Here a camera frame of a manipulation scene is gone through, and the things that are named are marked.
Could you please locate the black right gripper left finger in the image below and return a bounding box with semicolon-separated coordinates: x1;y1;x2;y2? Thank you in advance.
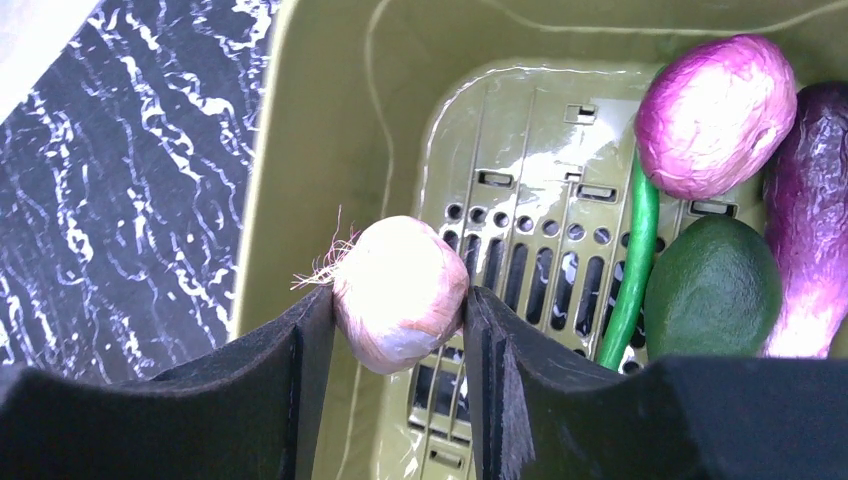
1;287;335;479

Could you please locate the pink toy onion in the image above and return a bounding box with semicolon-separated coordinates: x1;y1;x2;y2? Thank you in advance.
634;34;797;200

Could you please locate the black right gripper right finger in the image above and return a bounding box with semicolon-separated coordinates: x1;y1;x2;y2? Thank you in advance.
464;287;847;479

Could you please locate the purple toy eggplant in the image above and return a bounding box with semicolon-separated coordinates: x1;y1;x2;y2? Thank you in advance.
763;81;847;358

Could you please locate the olive green plastic basket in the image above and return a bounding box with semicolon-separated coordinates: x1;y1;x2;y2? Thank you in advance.
228;0;848;480

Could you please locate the dark green toy avocado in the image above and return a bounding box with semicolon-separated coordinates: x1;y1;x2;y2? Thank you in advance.
643;215;783;361

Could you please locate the beige toy garlic bulb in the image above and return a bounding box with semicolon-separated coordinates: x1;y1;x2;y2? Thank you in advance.
292;215;470;375

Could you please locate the green toy bean pod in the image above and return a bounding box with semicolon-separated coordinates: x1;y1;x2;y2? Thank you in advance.
597;151;660;371

